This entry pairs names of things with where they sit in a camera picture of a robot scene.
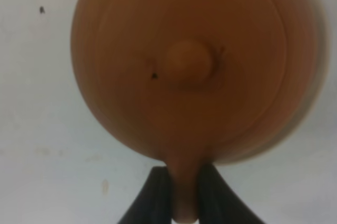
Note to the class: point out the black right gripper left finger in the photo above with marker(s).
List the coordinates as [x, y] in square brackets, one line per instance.
[153, 204]

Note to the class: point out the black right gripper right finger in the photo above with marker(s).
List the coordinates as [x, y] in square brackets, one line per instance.
[217, 202]

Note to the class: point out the brown clay teapot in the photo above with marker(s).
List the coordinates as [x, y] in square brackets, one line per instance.
[194, 81]

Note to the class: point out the beige round teapot coaster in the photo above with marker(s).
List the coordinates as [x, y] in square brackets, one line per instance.
[313, 103]

